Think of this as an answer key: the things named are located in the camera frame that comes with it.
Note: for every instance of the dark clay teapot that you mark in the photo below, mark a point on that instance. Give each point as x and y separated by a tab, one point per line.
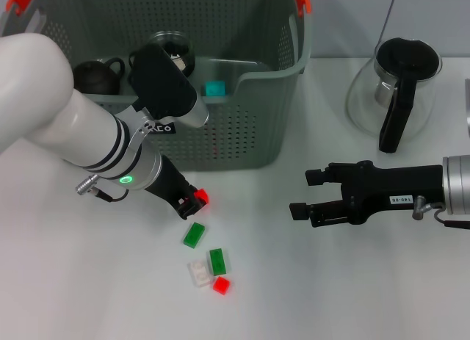
93	79

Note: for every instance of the teal square toy brick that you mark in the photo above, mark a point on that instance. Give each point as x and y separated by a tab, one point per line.
214	88

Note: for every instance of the long white toy brick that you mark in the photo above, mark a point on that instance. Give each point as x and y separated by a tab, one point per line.
180	63

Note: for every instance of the small red toy brick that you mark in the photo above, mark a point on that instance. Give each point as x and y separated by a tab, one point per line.
222	285

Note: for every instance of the green toy brick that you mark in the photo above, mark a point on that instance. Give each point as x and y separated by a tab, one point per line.
194	235
217	262

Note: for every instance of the large red toy brick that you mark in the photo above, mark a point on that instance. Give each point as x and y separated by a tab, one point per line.
202	196

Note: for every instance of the grey-green perforated storage bin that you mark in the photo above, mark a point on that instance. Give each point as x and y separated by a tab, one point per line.
249	134

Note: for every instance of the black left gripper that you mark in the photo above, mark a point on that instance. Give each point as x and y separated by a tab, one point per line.
169	182

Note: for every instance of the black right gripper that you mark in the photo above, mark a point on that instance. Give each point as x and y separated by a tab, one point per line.
389	189

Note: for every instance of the white two-stud toy brick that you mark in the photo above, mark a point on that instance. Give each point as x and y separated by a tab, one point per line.
200	274

